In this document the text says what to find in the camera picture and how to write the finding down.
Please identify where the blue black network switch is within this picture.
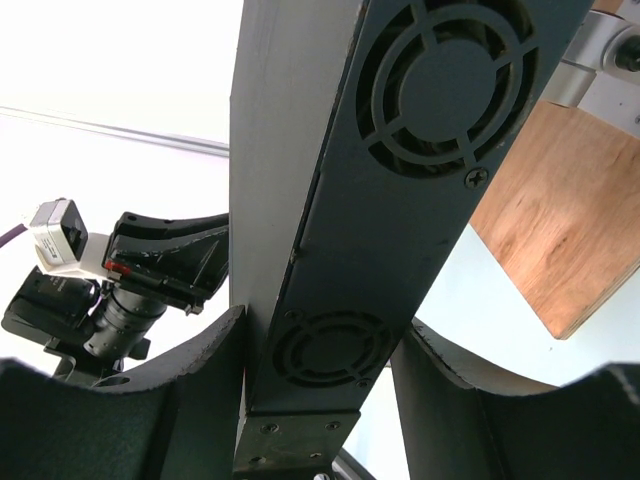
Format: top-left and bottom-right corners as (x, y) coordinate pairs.
(227, 0), (596, 480)

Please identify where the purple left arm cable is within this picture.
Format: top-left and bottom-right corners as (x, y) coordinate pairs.
(0, 224), (34, 249)

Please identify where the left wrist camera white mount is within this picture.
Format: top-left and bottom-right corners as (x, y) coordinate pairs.
(25, 198), (109, 281)

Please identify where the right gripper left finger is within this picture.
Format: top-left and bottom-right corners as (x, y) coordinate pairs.
(1, 306), (245, 479)

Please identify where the left aluminium frame post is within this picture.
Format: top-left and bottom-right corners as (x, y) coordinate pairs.
(1, 106), (230, 158)

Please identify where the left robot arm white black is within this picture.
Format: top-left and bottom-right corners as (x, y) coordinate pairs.
(1, 212), (230, 385)

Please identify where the wooden base board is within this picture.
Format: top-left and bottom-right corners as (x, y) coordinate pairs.
(471, 102), (639, 340)

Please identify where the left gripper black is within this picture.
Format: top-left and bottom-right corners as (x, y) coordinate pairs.
(102, 212), (230, 314)

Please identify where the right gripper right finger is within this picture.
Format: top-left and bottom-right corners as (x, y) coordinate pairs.
(392, 322), (639, 479)

